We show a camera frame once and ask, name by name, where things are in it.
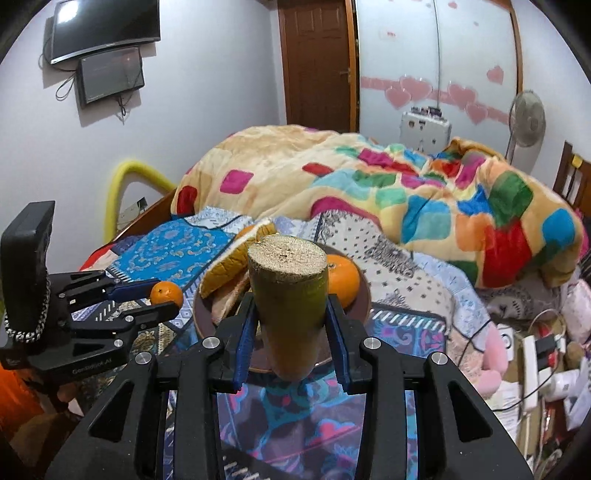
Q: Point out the pomelo slice with yellow peel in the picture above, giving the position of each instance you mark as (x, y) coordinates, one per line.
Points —
(226, 267)

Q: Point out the white cabinet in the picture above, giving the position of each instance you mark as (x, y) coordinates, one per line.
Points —
(425, 131)

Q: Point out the white power strip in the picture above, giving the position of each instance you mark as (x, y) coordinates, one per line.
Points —
(531, 369)

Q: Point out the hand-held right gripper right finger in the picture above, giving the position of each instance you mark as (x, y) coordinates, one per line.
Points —
(337, 341)

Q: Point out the cluster of small jars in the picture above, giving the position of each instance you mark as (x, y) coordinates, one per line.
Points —
(427, 111)

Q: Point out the purple plate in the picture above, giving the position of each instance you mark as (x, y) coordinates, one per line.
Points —
(205, 323)

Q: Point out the pink plush toy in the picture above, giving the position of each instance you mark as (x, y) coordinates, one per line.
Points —
(491, 364)

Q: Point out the small orange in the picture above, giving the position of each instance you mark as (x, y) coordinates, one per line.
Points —
(167, 291)

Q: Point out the colourful patchwork blanket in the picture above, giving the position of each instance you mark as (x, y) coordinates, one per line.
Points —
(323, 175)

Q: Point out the small wall monitor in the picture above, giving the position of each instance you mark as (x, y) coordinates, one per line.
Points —
(111, 76)

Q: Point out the wall television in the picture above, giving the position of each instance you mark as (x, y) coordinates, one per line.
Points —
(106, 27)

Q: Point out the wooden headboard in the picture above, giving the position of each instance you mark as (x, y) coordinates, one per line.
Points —
(570, 175)

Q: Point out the brown wooden door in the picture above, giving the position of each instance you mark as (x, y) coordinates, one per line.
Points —
(318, 64)

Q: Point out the thick sugarcane piece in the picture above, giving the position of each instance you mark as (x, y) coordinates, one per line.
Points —
(286, 295)

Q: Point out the orange garment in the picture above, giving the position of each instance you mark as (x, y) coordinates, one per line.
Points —
(18, 397)

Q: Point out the pink bag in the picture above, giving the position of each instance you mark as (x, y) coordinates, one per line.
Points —
(579, 314)

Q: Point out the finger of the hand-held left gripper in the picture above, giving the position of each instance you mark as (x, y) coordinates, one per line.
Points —
(134, 288)
(152, 314)

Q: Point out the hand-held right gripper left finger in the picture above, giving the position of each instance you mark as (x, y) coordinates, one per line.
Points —
(244, 341)

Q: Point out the standing fan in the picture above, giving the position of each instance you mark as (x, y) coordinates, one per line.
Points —
(528, 120)

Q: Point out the blue patterned bedspread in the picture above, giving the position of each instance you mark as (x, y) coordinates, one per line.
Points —
(166, 244)

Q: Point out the yellow foam rail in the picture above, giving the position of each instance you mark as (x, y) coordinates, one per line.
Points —
(134, 168)

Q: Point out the sliding wardrobe with heart stickers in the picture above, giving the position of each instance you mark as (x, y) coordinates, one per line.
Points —
(415, 46)

